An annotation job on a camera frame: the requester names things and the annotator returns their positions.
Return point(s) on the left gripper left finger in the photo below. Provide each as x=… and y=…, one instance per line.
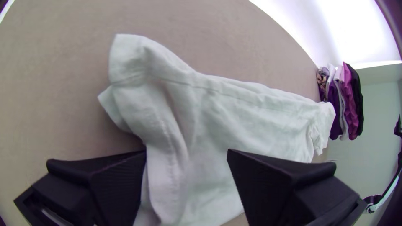
x=94, y=191

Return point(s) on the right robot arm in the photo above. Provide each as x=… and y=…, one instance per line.
x=377, y=202

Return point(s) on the off-white t-shirt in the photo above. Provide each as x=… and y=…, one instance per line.
x=204, y=119

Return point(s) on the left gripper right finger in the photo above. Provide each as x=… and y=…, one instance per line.
x=292, y=194

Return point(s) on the pile of folded clothes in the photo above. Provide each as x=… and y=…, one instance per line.
x=347, y=103

